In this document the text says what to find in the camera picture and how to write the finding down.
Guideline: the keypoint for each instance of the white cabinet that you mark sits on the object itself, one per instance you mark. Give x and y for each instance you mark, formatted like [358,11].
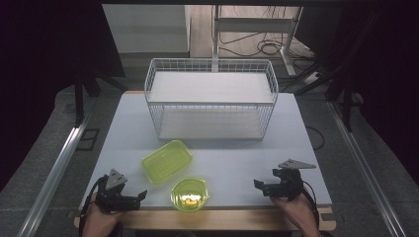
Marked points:
[148,29]

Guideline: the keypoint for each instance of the black tripod stand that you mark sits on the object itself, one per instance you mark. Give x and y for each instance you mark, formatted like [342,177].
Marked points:
[346,105]

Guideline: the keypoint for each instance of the dark curtain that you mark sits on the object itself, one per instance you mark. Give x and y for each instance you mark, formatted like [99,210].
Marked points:
[36,65]
[388,82]

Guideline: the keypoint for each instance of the green rectangular plastic container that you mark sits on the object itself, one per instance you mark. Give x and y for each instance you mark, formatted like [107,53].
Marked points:
[166,161]

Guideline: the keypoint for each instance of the aluminium floor rail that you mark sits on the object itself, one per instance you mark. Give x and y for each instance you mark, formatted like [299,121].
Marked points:
[56,171]
[365,168]

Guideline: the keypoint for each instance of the white power strip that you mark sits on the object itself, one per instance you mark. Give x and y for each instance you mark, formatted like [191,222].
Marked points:
[311,77]

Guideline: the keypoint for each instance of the person's left hand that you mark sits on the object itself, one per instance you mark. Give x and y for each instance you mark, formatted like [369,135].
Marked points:
[100,220]

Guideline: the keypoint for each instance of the white metal desk frame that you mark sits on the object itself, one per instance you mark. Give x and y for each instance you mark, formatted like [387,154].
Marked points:
[257,24]

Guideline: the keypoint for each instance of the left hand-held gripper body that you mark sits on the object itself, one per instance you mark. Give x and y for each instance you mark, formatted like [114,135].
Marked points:
[112,197]

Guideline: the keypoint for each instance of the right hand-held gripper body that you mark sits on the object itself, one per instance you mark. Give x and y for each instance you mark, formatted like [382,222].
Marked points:
[290,184]

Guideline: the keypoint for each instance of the green round plastic bowl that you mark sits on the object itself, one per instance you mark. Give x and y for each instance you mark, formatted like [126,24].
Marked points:
[189,194]

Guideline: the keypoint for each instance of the black square floor bracket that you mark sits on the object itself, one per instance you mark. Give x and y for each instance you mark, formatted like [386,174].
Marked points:
[88,140]

